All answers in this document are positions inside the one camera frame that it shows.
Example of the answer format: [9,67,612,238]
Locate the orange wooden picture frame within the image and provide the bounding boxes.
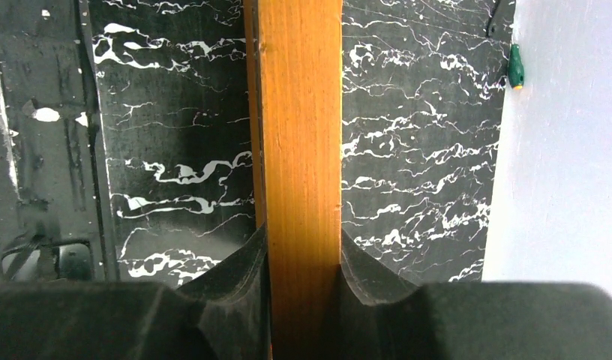
[244,1,342,359]

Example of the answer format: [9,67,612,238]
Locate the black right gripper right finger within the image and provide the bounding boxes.
[339,233,612,359]

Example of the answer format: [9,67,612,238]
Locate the green handled screwdriver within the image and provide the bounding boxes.
[507,44,524,89]

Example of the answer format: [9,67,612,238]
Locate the black flat tool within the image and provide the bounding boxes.
[486,0,515,40]

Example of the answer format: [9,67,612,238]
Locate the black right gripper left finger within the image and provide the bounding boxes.
[0,227,270,359]

